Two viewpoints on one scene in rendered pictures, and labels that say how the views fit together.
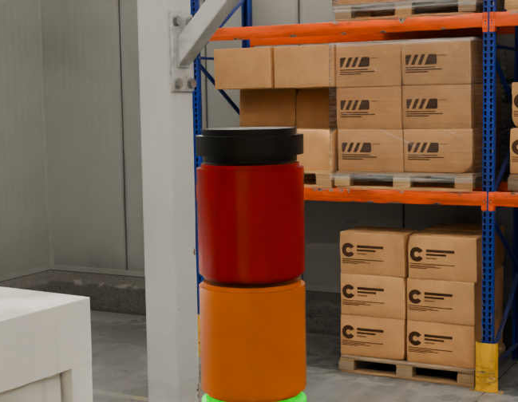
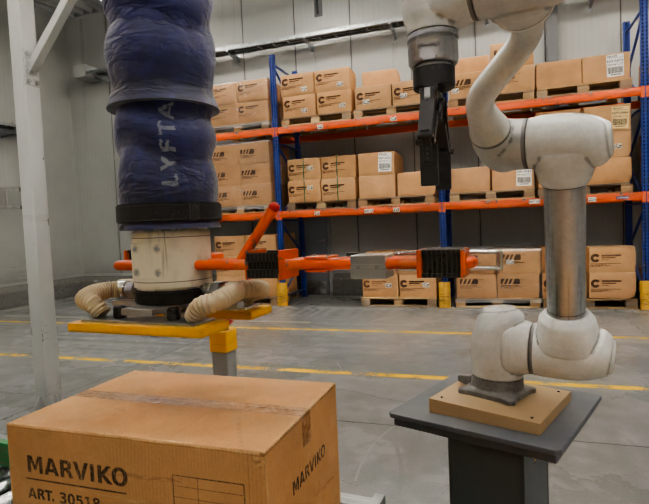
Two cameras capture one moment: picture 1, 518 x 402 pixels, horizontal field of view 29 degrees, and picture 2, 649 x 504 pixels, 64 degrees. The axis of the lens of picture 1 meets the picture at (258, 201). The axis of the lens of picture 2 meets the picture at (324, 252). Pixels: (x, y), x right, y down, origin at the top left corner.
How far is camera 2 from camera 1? 1.75 m
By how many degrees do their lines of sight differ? 10
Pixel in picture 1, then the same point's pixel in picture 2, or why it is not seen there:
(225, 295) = not seen: outside the picture
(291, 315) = not seen: outside the picture
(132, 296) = not seen: hidden behind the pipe
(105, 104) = (107, 189)
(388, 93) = (232, 168)
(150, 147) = (18, 109)
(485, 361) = (281, 291)
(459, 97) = (264, 168)
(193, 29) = (33, 56)
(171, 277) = (29, 166)
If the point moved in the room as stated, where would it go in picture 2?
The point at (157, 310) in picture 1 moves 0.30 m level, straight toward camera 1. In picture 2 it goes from (24, 182) to (10, 178)
